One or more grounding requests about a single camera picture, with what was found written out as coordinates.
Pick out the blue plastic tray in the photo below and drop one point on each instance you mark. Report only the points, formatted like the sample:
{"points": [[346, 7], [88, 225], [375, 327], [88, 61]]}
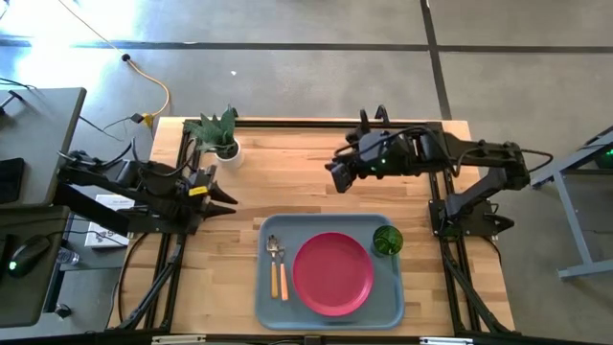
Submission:
{"points": [[330, 323]]}

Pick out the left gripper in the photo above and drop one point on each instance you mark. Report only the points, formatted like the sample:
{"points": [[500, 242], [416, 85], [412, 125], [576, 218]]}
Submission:
{"points": [[198, 201]]}

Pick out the black caster wheel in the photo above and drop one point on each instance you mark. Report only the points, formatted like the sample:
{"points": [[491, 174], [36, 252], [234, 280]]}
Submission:
{"points": [[63, 310]]}

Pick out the dark grey desk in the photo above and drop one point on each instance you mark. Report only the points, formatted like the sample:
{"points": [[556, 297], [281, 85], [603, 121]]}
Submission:
{"points": [[24, 297]]}

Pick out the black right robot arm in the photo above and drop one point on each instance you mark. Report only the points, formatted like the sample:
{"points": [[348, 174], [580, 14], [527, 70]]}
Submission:
{"points": [[479, 153]]}

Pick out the grey metal table frame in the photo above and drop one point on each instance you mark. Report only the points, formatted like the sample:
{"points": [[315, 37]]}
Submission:
{"points": [[570, 215]]}

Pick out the clear water bottle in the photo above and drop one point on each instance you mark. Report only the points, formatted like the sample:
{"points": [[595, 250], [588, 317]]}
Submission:
{"points": [[68, 256]]}

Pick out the silver metal bracket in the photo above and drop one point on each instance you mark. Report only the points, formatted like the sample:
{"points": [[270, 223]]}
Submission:
{"points": [[445, 341], [177, 339]]}

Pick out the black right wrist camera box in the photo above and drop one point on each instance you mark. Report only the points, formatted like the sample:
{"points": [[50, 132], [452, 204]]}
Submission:
{"points": [[341, 177]]}

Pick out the black computer mouse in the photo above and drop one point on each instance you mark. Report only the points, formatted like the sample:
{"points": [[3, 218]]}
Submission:
{"points": [[29, 254]]}

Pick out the pink round plate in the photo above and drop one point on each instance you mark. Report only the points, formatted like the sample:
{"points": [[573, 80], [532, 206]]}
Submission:
{"points": [[333, 274]]}

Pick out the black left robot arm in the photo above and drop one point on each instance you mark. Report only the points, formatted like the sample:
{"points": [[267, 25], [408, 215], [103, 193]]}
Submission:
{"points": [[153, 191]]}

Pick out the green faceted glass cup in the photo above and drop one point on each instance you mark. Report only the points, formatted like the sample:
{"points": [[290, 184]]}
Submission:
{"points": [[388, 240]]}

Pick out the black tablet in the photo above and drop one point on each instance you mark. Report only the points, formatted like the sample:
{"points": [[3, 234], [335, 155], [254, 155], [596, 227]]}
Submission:
{"points": [[10, 181]]}

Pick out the yellow power plug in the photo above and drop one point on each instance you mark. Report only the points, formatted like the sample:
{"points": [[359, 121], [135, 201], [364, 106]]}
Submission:
{"points": [[148, 120]]}

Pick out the white printed booklet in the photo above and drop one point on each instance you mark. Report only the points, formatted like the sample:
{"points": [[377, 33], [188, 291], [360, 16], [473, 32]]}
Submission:
{"points": [[103, 237]]}

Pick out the white plant pot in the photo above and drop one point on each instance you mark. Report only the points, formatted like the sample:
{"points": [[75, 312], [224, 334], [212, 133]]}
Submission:
{"points": [[232, 159]]}

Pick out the black power plug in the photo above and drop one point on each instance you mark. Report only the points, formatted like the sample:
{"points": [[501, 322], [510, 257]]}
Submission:
{"points": [[137, 118]]}

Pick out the green snake plant leaves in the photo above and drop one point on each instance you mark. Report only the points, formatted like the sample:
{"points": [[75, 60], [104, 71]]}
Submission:
{"points": [[215, 129]]}

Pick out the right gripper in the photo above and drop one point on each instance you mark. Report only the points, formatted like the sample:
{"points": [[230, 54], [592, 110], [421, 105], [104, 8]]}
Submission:
{"points": [[383, 151]]}

